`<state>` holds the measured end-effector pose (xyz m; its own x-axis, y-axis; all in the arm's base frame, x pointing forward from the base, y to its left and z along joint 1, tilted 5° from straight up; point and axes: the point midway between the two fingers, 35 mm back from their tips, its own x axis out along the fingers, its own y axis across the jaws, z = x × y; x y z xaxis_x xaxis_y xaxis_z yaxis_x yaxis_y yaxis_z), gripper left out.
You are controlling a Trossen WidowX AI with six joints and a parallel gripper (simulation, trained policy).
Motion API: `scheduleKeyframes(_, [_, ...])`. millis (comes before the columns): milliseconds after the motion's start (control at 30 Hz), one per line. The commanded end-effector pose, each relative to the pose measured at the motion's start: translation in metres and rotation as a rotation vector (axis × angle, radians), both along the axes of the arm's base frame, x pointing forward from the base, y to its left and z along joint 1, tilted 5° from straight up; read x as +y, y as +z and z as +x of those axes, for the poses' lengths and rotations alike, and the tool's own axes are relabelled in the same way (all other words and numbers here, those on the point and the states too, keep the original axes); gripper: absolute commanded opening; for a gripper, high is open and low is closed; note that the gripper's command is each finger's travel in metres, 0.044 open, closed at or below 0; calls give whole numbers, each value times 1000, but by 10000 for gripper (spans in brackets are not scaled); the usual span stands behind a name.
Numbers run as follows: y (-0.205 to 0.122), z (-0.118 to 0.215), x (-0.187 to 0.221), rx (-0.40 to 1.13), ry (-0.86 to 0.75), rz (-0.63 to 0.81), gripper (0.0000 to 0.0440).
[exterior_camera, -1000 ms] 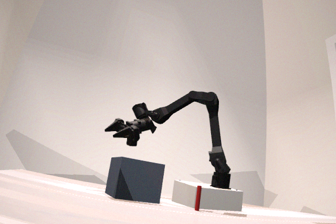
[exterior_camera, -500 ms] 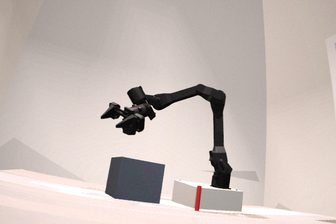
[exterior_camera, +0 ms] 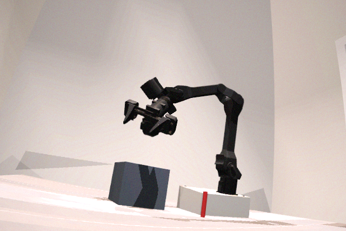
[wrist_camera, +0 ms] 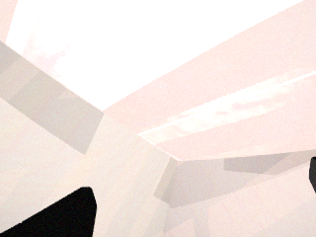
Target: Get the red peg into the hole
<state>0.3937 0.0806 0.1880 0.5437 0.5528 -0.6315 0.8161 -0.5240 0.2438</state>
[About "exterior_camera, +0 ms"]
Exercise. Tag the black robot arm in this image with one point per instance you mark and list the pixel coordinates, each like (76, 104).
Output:
(226, 161)

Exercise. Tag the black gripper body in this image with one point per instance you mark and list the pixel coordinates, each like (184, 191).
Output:
(153, 113)

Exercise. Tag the red peg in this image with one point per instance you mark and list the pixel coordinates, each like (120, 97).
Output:
(204, 203)

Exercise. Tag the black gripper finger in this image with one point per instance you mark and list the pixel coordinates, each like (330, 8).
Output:
(162, 126)
(130, 113)

